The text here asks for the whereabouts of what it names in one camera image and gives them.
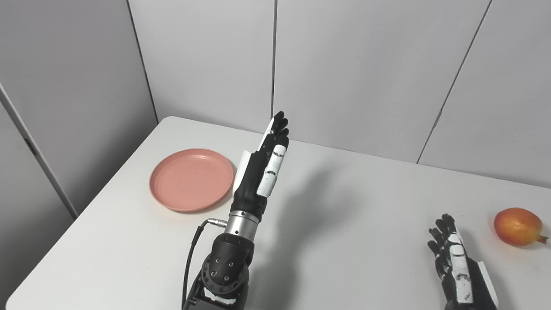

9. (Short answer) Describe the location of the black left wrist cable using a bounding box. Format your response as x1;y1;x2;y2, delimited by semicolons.
181;218;228;310

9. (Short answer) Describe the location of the red yellow pomegranate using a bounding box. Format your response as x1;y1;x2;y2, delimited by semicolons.
493;208;549;247

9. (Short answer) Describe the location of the pink round plate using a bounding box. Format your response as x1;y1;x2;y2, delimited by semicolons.
149;149;235;212

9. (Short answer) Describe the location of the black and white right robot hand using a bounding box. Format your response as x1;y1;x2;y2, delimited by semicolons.
427;214;500;310

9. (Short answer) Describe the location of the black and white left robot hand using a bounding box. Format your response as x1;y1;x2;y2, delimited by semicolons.
232;111;290;223

